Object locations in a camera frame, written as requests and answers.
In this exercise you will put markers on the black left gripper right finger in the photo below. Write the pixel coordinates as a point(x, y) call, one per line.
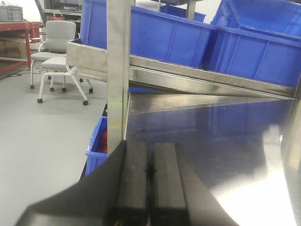
point(179, 198)

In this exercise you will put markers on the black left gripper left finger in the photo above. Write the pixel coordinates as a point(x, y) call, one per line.
point(114, 194)

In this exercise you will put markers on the stainless steel shelf rack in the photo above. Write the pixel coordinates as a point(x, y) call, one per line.
point(119, 69)

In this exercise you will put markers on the blue floor bin red contents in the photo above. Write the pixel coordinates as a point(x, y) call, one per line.
point(94, 157)

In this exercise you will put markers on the white office chair front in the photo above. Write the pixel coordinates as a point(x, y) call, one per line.
point(57, 66)

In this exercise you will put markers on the white office chair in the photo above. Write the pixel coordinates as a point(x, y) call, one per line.
point(57, 66)
point(58, 34)

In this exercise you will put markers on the blue plastic bin right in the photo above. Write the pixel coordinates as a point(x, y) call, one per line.
point(156, 35)

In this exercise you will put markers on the blue plastic bin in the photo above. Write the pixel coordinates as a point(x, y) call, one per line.
point(257, 39)
point(156, 35)

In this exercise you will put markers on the white office chair rear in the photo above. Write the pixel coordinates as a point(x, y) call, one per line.
point(58, 34)

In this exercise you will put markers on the blue plastic bin left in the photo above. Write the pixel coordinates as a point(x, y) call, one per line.
point(257, 39)

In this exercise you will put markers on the red metal workbench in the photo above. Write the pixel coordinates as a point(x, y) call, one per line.
point(15, 38)

